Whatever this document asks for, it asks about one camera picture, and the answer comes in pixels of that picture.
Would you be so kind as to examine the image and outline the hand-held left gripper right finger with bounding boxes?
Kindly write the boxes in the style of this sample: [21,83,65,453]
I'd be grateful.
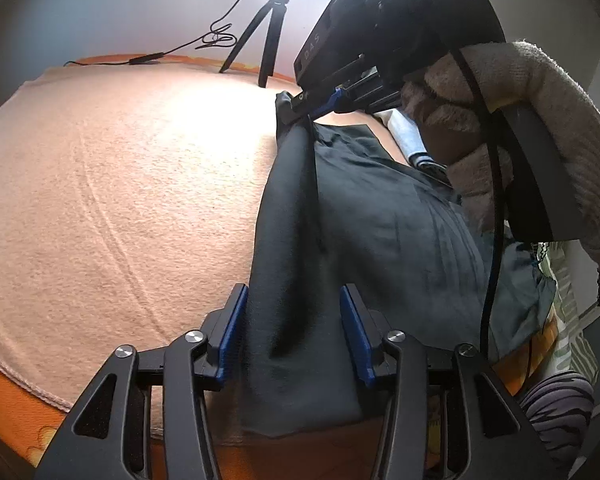
[340,284,568,480]

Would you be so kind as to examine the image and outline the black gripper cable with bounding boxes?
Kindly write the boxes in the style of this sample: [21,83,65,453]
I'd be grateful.
[450,45,507,361]

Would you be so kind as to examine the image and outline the dark grey pants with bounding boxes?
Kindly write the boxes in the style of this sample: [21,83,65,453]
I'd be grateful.
[240,90,558,436]

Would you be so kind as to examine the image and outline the light blue folded towel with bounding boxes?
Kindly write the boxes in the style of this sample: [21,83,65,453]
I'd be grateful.
[386,109,452,178]

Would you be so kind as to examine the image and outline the person's right hand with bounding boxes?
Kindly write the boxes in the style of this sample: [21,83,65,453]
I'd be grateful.
[402,52,512,211]

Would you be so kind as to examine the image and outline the person's right forearm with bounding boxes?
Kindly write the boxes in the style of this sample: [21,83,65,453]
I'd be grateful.
[462,40,600,271]

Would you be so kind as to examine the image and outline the black lamp cable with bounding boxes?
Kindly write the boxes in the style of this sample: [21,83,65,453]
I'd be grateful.
[62,0,272,68]

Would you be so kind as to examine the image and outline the white green striped blanket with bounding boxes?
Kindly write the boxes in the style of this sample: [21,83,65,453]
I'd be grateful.
[530,240,600,396]

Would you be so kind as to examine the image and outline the black tripod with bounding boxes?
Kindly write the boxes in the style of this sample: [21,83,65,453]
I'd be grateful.
[219,0,301,89]

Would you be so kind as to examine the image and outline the person's striped trouser leg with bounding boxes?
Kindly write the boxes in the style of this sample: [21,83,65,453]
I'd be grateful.
[519,370,597,463]

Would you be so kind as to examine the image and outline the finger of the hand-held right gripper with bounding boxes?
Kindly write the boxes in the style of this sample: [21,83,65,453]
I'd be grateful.
[347,57,403,112]
[289,87,348,115]

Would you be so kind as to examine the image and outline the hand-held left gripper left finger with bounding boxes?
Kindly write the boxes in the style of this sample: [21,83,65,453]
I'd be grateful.
[34,284,251,480]

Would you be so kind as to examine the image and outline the beige towel blanket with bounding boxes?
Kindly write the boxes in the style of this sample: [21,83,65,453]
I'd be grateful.
[0,57,411,448]

